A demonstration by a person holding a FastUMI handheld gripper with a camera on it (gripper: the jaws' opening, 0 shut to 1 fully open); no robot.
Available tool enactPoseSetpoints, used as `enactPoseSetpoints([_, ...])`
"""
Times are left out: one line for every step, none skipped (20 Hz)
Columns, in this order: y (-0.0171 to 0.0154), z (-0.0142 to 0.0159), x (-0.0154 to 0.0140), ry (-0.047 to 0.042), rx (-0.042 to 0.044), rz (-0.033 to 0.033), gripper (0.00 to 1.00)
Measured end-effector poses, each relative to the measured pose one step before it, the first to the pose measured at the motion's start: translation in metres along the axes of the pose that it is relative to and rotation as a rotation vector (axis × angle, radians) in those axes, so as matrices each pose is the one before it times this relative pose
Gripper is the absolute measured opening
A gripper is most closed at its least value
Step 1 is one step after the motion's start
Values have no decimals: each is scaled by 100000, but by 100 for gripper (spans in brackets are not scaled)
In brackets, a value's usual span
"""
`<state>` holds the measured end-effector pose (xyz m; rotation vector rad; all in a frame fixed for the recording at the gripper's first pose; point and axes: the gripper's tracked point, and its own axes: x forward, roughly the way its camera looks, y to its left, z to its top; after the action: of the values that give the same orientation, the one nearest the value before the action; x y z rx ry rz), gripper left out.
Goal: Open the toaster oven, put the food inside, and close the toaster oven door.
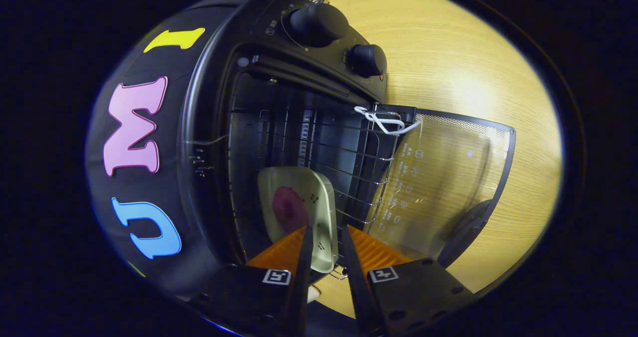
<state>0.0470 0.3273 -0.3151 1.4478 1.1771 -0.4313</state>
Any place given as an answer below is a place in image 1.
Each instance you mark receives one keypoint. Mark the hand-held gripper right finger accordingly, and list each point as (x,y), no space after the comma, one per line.
(354,282)

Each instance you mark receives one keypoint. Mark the pale green square plate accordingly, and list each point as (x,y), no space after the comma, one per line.
(324,202)

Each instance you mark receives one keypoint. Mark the round pink ham slice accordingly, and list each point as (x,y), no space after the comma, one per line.
(289,210)

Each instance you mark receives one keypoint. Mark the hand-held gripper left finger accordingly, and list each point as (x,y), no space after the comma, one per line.
(301,277)

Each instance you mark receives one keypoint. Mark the black toaster oven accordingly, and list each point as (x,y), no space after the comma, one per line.
(319,25)

